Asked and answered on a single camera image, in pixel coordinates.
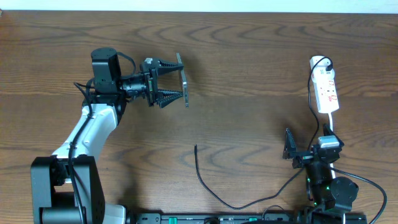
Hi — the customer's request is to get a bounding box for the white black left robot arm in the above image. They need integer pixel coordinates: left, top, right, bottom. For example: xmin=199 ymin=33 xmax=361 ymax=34
xmin=30 ymin=47 xmax=189 ymax=223

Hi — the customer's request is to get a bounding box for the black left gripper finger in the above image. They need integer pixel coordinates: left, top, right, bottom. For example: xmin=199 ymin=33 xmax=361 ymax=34
xmin=155 ymin=89 xmax=183 ymax=108
xmin=152 ymin=58 xmax=183 ymax=76

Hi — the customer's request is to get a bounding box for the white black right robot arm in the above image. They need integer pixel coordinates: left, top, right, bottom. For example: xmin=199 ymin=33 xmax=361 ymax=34
xmin=283 ymin=125 xmax=367 ymax=223

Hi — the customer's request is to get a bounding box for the white power strip cord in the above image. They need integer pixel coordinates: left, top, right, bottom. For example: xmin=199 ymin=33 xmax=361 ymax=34
xmin=328 ymin=112 xmax=337 ymax=180

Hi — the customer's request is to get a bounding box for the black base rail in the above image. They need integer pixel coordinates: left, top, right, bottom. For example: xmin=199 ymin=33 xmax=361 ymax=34
xmin=135 ymin=211 xmax=368 ymax=224

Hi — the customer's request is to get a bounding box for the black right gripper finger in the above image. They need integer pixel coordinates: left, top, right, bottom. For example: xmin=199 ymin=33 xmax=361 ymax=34
xmin=323 ymin=123 xmax=345 ymax=147
xmin=282 ymin=128 xmax=297 ymax=159

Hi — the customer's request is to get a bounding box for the white USB charger adapter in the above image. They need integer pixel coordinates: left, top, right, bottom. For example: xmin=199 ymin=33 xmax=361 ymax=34
xmin=310 ymin=57 xmax=335 ymax=83

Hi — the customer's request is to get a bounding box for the silver smartphone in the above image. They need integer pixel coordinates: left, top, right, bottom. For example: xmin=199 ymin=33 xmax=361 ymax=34
xmin=176 ymin=53 xmax=189 ymax=108

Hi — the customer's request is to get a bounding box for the black USB charging cable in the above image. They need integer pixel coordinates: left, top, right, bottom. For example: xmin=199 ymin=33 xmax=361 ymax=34
xmin=193 ymin=55 xmax=334 ymax=210

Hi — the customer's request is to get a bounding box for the white power strip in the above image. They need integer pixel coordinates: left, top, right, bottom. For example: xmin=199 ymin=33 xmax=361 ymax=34
xmin=311 ymin=55 xmax=340 ymax=114

